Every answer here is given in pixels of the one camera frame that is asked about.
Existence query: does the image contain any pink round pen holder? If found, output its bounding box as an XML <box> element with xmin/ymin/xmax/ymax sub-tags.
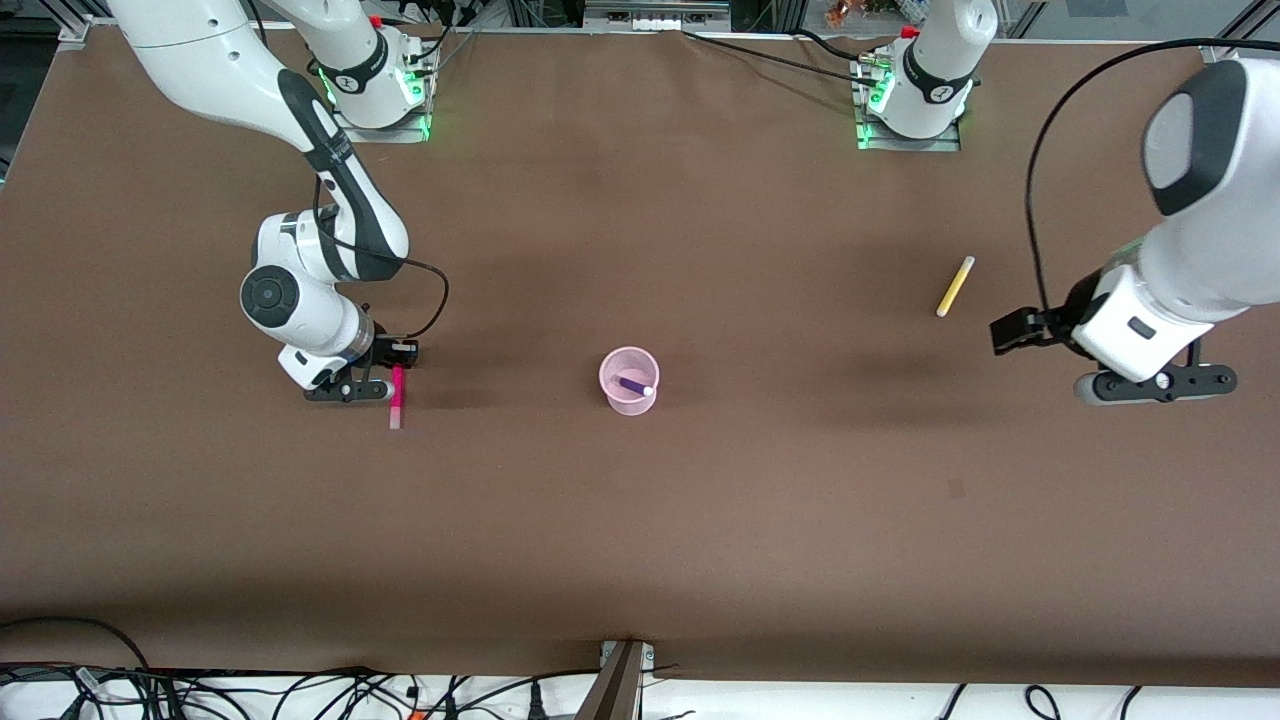
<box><xmin>599</xmin><ymin>346</ymin><xmax>661</xmax><ymax>418</ymax></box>

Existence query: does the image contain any yellow marker pen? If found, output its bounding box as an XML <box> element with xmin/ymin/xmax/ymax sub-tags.
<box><xmin>935</xmin><ymin>256</ymin><xmax>976</xmax><ymax>319</ymax></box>

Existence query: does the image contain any brown table cover sheet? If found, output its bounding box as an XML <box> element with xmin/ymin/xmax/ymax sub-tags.
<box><xmin>0</xmin><ymin>25</ymin><xmax>1280</xmax><ymax>691</ymax></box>

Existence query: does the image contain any white power strip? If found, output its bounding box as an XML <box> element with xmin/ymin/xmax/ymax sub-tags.
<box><xmin>585</xmin><ymin>0</ymin><xmax>731</xmax><ymax>31</ymax></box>

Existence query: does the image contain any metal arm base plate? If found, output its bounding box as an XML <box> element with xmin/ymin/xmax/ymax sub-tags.
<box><xmin>335</xmin><ymin>108</ymin><xmax>432</xmax><ymax>144</ymax></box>
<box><xmin>857</xmin><ymin>118</ymin><xmax>962</xmax><ymax>153</ymax></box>

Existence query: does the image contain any short black table cable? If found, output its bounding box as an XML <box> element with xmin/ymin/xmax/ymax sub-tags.
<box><xmin>793</xmin><ymin>28</ymin><xmax>881</xmax><ymax>61</ymax></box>

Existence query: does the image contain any long black table cable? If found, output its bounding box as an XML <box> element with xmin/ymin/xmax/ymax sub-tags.
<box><xmin>682</xmin><ymin>28</ymin><xmax>873</xmax><ymax>83</ymax></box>

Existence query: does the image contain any black arched cable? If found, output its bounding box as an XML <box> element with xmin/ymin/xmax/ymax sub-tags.
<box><xmin>0</xmin><ymin>616</ymin><xmax>151</xmax><ymax>671</ymax></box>

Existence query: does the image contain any metal table edge bracket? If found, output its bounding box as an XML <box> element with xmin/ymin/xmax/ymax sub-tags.
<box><xmin>575</xmin><ymin>640</ymin><xmax>657</xmax><ymax>720</ymax></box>

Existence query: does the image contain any aluminium frame corner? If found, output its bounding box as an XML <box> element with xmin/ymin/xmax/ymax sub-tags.
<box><xmin>56</xmin><ymin>12</ymin><xmax>113</xmax><ymax>49</ymax></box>

